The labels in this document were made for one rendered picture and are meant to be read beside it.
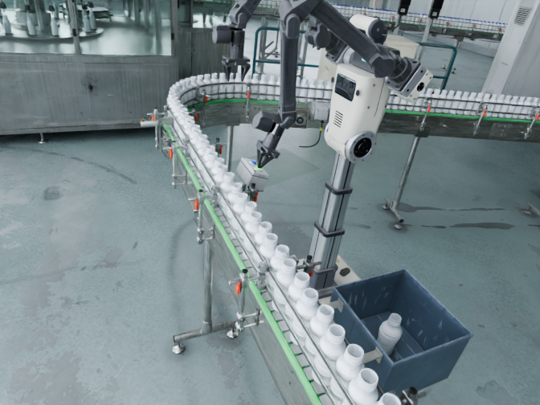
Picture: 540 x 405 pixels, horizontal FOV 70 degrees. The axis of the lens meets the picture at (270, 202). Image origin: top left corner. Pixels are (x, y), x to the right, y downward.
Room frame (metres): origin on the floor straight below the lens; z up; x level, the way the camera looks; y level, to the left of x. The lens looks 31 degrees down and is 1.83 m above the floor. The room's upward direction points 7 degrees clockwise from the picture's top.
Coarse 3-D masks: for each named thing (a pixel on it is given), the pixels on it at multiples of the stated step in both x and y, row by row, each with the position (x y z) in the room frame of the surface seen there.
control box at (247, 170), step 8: (248, 160) 1.50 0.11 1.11; (240, 168) 1.47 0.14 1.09; (248, 168) 1.42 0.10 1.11; (240, 176) 1.44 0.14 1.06; (248, 176) 1.39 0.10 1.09; (256, 176) 1.39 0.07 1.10; (264, 176) 1.40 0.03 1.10; (248, 184) 1.37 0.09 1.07; (256, 184) 1.39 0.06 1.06; (264, 184) 1.41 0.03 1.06
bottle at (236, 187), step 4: (232, 184) 1.18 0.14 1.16; (236, 184) 1.20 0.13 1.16; (240, 184) 1.19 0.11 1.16; (232, 188) 1.17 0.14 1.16; (236, 188) 1.16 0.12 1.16; (240, 188) 1.17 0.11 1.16; (232, 192) 1.17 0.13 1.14; (236, 192) 1.16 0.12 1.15; (240, 192) 1.17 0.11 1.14; (228, 196) 1.17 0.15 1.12; (232, 196) 1.16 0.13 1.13; (236, 196) 1.16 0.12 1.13; (228, 200) 1.16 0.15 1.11; (232, 200) 1.15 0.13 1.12; (232, 204) 1.15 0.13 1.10; (228, 208) 1.16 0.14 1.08; (232, 208) 1.15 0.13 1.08; (228, 212) 1.16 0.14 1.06; (228, 216) 1.16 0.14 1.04
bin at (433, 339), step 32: (352, 288) 1.00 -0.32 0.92; (384, 288) 1.07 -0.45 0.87; (416, 288) 1.04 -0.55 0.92; (352, 320) 0.86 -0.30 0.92; (384, 320) 1.05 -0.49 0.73; (416, 320) 1.00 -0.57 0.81; (448, 320) 0.91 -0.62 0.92; (384, 352) 0.73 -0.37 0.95; (416, 352) 0.92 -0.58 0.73; (448, 352) 0.80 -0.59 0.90; (384, 384) 0.69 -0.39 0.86; (416, 384) 0.76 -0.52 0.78
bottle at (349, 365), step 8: (352, 344) 0.56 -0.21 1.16; (352, 352) 0.56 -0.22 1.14; (360, 352) 0.55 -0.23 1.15; (344, 360) 0.54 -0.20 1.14; (352, 360) 0.53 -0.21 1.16; (360, 360) 0.53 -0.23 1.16; (336, 368) 0.54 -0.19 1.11; (344, 368) 0.53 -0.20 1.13; (352, 368) 0.53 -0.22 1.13; (360, 368) 0.53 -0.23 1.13; (344, 376) 0.52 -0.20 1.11; (352, 376) 0.52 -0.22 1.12; (336, 384) 0.53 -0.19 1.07; (344, 384) 0.52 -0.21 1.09; (336, 392) 0.52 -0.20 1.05; (336, 400) 0.52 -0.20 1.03
